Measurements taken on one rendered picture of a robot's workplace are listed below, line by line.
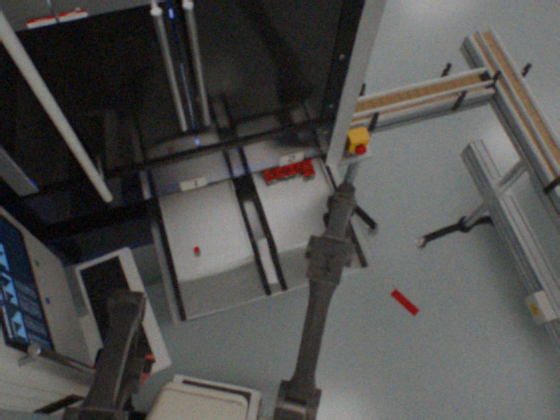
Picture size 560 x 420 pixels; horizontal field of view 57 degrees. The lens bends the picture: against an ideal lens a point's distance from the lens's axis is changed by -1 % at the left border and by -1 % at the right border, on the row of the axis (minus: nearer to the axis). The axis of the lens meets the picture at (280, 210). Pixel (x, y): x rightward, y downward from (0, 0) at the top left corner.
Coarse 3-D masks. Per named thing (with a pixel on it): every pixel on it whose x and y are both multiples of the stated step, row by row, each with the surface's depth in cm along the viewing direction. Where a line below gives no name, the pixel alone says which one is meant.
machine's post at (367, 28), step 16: (368, 0) 118; (384, 0) 120; (368, 16) 123; (368, 32) 129; (352, 48) 134; (368, 48) 135; (352, 64) 139; (352, 80) 146; (352, 96) 153; (336, 112) 161; (352, 112) 162; (336, 128) 168; (336, 144) 178; (336, 160) 189
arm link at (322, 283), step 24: (312, 264) 114; (336, 264) 114; (312, 288) 114; (336, 288) 113; (312, 312) 115; (312, 336) 117; (312, 360) 118; (288, 384) 123; (312, 384) 120; (312, 408) 121
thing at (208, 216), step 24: (192, 192) 186; (216, 192) 186; (168, 216) 182; (192, 216) 182; (216, 216) 183; (240, 216) 180; (168, 240) 175; (192, 240) 179; (216, 240) 179; (240, 240) 179; (192, 264) 175; (216, 264) 174
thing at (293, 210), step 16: (320, 160) 190; (256, 176) 190; (320, 176) 191; (272, 192) 187; (288, 192) 187; (304, 192) 188; (320, 192) 188; (272, 208) 185; (288, 208) 185; (304, 208) 185; (320, 208) 185; (272, 224) 182; (288, 224) 182; (304, 224) 183; (320, 224) 183; (272, 240) 180; (288, 240) 180; (304, 240) 179
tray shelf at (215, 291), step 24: (336, 168) 192; (240, 192) 187; (360, 240) 181; (240, 264) 176; (288, 264) 177; (360, 264) 178; (168, 288) 172; (192, 288) 172; (216, 288) 173; (240, 288) 173; (288, 288) 174; (192, 312) 169; (216, 312) 170
